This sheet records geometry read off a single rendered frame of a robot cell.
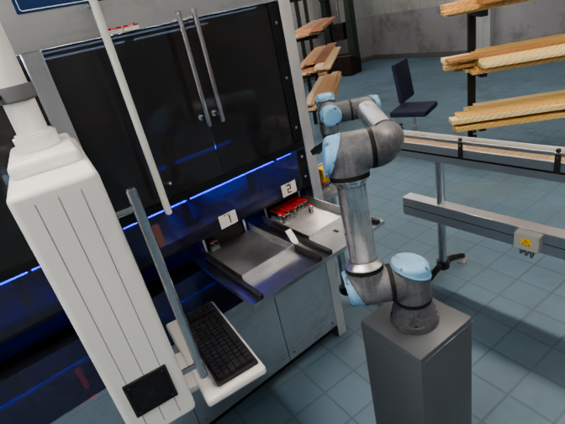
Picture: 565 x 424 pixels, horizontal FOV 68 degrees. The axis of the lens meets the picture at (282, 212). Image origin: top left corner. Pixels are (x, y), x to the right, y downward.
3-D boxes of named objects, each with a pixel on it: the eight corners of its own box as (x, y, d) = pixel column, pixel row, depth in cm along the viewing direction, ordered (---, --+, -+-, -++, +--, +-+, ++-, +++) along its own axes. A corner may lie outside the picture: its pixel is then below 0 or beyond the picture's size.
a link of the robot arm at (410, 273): (438, 303, 127) (436, 266, 121) (393, 310, 128) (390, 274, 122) (425, 280, 138) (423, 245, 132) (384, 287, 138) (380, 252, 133)
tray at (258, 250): (202, 254, 184) (200, 248, 183) (250, 229, 197) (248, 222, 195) (244, 283, 158) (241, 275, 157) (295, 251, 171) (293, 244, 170)
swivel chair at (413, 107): (449, 140, 491) (446, 55, 450) (419, 156, 468) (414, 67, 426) (410, 135, 535) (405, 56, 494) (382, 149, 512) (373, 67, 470)
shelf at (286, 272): (193, 263, 183) (192, 260, 182) (311, 200, 217) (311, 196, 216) (255, 309, 146) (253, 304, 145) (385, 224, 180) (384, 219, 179)
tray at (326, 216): (263, 222, 201) (261, 215, 199) (303, 200, 213) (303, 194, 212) (309, 242, 175) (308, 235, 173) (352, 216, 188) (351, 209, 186)
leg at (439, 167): (433, 269, 272) (427, 159, 239) (440, 262, 277) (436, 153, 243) (445, 273, 265) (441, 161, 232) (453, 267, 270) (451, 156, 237)
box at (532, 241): (513, 246, 215) (514, 231, 211) (518, 242, 217) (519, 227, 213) (538, 254, 205) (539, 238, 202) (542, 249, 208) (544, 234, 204)
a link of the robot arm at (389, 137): (417, 126, 110) (375, 86, 153) (376, 135, 111) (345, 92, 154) (419, 166, 116) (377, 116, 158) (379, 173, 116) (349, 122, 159)
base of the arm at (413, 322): (449, 317, 134) (448, 293, 130) (418, 342, 128) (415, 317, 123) (411, 297, 146) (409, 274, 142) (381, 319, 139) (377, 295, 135)
